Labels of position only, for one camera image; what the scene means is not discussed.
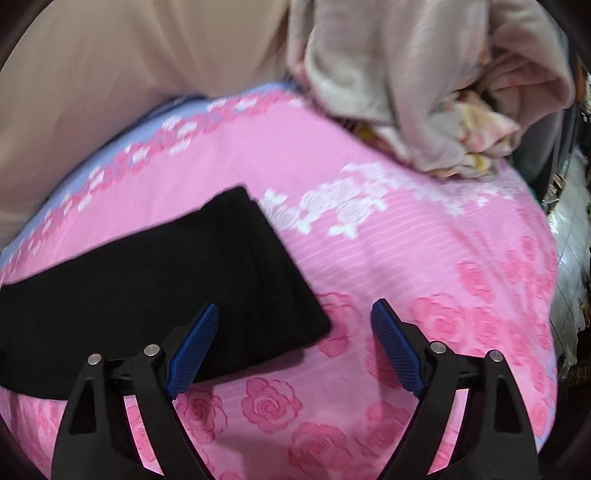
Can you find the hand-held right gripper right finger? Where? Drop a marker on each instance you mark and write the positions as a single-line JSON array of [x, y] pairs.
[[397, 350]]

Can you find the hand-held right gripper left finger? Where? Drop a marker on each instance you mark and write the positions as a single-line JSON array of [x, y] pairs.
[[191, 350]]

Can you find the black pants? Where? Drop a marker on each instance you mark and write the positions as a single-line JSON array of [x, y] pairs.
[[184, 263]]

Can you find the pink floral bedsheet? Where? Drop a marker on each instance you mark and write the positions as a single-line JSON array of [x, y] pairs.
[[369, 249]]

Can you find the floral patterned cloth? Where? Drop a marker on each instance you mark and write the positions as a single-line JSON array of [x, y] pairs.
[[485, 124]]

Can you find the dark grey object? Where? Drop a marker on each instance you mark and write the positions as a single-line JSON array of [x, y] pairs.
[[540, 147]]

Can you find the beige fleece blanket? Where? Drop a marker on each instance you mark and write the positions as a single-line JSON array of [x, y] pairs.
[[392, 60]]

